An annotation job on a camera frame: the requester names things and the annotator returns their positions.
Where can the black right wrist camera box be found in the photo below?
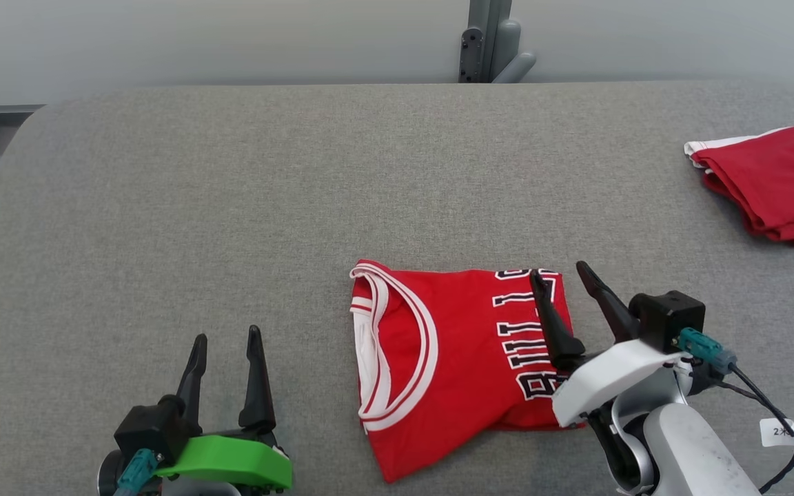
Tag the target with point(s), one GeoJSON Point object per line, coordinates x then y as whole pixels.
{"type": "Point", "coordinates": [669, 320]}

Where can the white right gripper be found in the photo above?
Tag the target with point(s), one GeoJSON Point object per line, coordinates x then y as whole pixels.
{"type": "Point", "coordinates": [617, 379]}

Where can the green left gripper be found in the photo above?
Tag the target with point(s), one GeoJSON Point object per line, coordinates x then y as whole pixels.
{"type": "Point", "coordinates": [231, 461]}

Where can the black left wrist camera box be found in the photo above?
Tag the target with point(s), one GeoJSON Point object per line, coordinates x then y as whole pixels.
{"type": "Point", "coordinates": [149, 430]}

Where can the red jersey with white trim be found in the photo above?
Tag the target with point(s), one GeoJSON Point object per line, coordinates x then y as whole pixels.
{"type": "Point", "coordinates": [466, 358]}

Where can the red shorts with white stripe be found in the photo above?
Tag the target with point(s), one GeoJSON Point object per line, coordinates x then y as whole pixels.
{"type": "Point", "coordinates": [776, 179]}

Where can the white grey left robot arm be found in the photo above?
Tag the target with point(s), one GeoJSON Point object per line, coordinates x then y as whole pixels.
{"type": "Point", "coordinates": [200, 488]}

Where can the grey metal post with hinge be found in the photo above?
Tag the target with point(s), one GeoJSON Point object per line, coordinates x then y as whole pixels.
{"type": "Point", "coordinates": [490, 38]}

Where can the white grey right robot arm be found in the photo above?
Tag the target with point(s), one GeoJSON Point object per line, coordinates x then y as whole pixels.
{"type": "Point", "coordinates": [693, 455]}

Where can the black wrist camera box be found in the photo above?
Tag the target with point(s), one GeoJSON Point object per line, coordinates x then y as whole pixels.
{"type": "Point", "coordinates": [669, 320]}
{"type": "Point", "coordinates": [149, 430]}

